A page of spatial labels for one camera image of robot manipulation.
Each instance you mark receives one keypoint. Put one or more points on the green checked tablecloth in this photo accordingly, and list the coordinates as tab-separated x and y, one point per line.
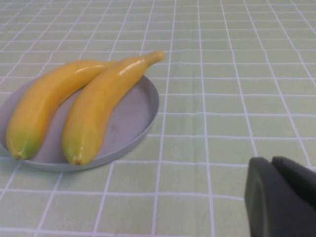
222	98

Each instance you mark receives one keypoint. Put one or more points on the grey-blue round plate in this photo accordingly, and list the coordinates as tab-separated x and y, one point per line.
128	118

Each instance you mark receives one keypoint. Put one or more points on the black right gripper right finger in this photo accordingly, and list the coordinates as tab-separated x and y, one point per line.
298	180

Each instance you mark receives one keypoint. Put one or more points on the yellow toy banana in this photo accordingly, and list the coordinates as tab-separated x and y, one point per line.
98	106
37	106

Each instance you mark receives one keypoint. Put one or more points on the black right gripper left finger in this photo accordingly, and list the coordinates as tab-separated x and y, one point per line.
266	209

